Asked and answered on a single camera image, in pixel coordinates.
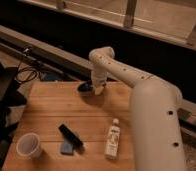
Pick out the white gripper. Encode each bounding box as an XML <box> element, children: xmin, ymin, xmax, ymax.
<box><xmin>91</xmin><ymin>65</ymin><xmax>107</xmax><ymax>95</ymax></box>

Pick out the dark ceramic bowl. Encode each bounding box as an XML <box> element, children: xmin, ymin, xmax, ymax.
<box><xmin>77</xmin><ymin>80</ymin><xmax>94</xmax><ymax>93</ymax></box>

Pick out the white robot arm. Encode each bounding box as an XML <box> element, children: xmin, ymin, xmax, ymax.
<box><xmin>89</xmin><ymin>47</ymin><xmax>187</xmax><ymax>171</ymax></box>

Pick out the white lotion bottle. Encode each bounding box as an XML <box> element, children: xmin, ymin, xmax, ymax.
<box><xmin>105</xmin><ymin>118</ymin><xmax>120</xmax><ymax>159</ymax></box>

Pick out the black rectangular remote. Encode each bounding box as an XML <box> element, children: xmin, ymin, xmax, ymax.
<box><xmin>59</xmin><ymin>124</ymin><xmax>83</xmax><ymax>148</ymax></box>

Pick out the white plastic cup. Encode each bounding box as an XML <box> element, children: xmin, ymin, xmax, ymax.
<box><xmin>16</xmin><ymin>133</ymin><xmax>43</xmax><ymax>158</ymax></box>

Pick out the black cable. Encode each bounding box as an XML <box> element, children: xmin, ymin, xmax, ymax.
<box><xmin>14</xmin><ymin>46</ymin><xmax>45</xmax><ymax>85</ymax></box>

